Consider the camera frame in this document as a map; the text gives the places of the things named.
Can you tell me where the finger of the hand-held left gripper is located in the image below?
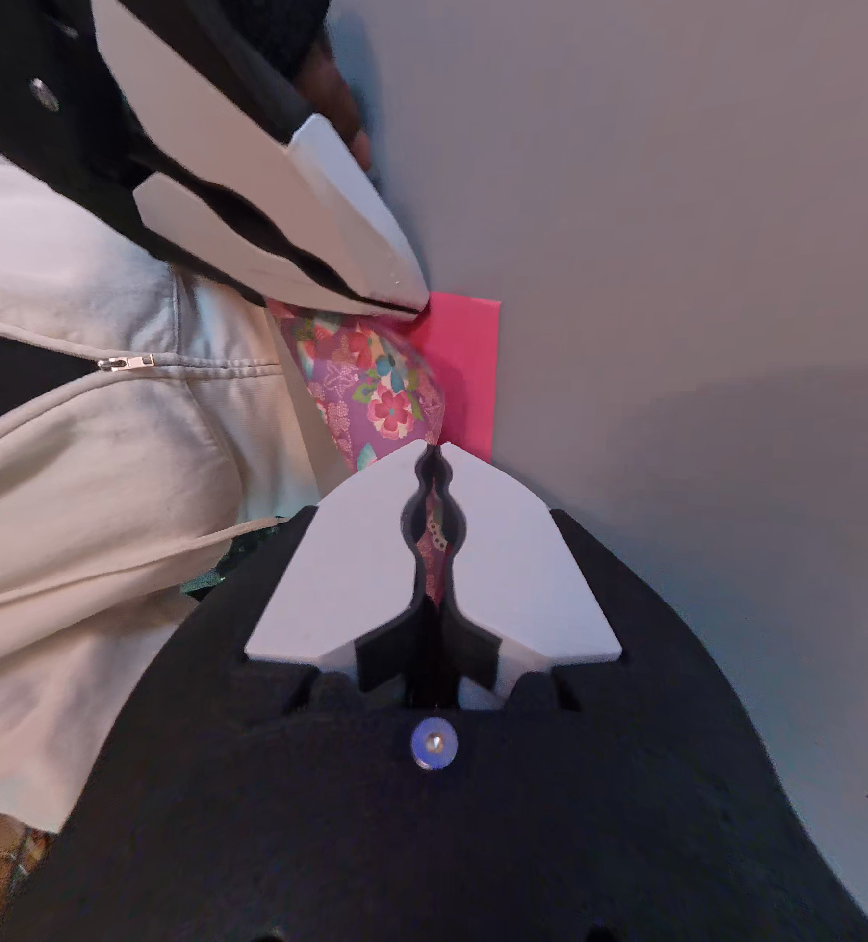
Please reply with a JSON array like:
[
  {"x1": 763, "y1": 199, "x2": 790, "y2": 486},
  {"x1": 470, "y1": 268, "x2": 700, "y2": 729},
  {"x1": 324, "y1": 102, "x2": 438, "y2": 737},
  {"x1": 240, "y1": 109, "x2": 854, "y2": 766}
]
[
  {"x1": 134, "y1": 173, "x2": 422, "y2": 322},
  {"x1": 92, "y1": 0, "x2": 431, "y2": 312}
]

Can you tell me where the brown patterned cloth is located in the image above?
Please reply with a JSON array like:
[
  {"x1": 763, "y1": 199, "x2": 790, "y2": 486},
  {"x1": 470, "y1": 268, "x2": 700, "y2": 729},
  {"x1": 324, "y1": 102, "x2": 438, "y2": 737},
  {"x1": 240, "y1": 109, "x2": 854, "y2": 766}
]
[{"x1": 0, "y1": 804, "x2": 57, "y2": 942}]

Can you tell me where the black shirt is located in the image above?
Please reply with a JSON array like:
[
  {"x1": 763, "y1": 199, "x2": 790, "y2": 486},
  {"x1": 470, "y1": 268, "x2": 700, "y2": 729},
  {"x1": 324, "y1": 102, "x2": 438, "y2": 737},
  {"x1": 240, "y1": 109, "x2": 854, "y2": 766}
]
[{"x1": 0, "y1": 326, "x2": 105, "y2": 440}]

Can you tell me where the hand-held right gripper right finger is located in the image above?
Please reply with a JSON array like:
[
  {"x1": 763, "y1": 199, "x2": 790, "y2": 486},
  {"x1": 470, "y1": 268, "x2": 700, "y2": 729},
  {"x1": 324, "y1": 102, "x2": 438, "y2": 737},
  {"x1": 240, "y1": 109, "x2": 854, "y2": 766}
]
[{"x1": 434, "y1": 440, "x2": 624, "y2": 711}]

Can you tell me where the dark green cloth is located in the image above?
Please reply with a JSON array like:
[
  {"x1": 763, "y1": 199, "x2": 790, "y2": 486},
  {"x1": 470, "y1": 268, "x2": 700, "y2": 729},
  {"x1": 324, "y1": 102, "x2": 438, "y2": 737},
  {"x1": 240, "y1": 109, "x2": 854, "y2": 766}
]
[{"x1": 180, "y1": 519, "x2": 289, "y2": 602}]

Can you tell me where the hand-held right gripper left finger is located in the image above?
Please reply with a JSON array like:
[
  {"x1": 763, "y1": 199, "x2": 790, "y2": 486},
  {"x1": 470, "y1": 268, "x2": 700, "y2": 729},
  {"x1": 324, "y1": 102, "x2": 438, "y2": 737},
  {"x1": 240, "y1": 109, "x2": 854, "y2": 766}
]
[{"x1": 245, "y1": 440, "x2": 436, "y2": 690}]

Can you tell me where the person's left hand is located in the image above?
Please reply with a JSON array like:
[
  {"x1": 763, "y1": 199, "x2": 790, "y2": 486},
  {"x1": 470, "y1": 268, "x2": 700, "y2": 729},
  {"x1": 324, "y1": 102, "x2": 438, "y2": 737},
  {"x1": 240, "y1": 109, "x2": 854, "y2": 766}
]
[{"x1": 294, "y1": 33, "x2": 374, "y2": 174}]

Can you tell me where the floral pink origami paper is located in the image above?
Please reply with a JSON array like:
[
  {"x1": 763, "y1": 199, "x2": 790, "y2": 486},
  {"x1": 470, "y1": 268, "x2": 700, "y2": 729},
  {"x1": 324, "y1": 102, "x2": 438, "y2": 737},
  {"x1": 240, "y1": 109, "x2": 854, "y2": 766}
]
[{"x1": 265, "y1": 292, "x2": 503, "y2": 612}]

